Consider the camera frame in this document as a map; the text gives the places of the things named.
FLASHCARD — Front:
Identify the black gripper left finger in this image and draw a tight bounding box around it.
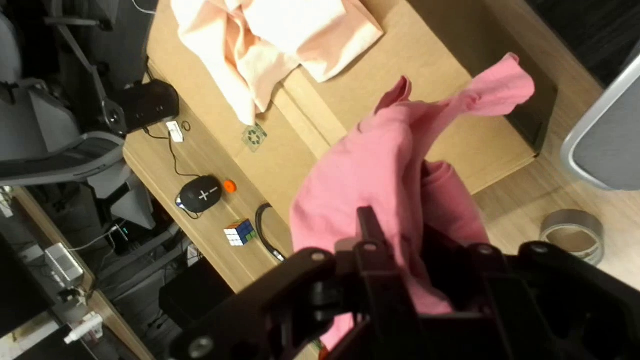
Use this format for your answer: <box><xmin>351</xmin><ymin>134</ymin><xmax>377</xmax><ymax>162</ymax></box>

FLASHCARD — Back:
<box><xmin>168</xmin><ymin>204</ymin><xmax>431</xmax><ymax>360</ymax></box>

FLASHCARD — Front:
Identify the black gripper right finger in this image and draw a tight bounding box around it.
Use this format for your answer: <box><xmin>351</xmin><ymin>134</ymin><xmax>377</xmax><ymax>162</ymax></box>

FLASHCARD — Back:
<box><xmin>428</xmin><ymin>238</ymin><xmax>640</xmax><ymax>360</ymax></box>

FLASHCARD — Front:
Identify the pink shirt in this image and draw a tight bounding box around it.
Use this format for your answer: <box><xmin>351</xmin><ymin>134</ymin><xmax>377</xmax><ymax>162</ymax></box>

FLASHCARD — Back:
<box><xmin>289</xmin><ymin>50</ymin><xmax>540</xmax><ymax>352</ymax></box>

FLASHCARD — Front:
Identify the peach shirt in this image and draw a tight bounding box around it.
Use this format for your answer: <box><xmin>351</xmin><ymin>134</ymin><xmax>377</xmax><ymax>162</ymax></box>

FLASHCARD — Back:
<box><xmin>168</xmin><ymin>0</ymin><xmax>388</xmax><ymax>128</ymax></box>

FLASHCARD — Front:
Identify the small silver box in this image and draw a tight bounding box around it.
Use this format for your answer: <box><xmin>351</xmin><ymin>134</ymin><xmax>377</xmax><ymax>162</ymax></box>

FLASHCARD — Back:
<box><xmin>45</xmin><ymin>242</ymin><xmax>89</xmax><ymax>282</ymax></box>

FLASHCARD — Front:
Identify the grey tape roll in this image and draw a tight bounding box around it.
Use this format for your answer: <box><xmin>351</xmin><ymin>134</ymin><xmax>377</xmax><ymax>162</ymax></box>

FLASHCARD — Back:
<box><xmin>538</xmin><ymin>207</ymin><xmax>608</xmax><ymax>268</ymax></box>

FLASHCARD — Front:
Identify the small rubik's cube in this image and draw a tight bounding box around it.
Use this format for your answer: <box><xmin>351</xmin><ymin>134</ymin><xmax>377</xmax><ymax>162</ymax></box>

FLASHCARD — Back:
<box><xmin>222</xmin><ymin>217</ymin><xmax>260</xmax><ymax>250</ymax></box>

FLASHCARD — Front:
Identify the small white adapter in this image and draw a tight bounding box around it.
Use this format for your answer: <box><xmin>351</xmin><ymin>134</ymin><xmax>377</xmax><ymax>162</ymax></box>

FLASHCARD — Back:
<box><xmin>162</xmin><ymin>117</ymin><xmax>188</xmax><ymax>146</ymax></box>

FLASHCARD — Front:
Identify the grey mesh office chair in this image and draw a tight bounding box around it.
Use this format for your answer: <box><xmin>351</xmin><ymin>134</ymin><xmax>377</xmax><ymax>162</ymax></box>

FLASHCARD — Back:
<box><xmin>0</xmin><ymin>0</ymin><xmax>137</xmax><ymax>202</ymax></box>

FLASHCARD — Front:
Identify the black cable loop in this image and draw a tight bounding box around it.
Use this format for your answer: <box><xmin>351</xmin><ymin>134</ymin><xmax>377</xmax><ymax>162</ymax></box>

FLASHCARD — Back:
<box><xmin>253</xmin><ymin>199</ymin><xmax>291</xmax><ymax>263</ymax></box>

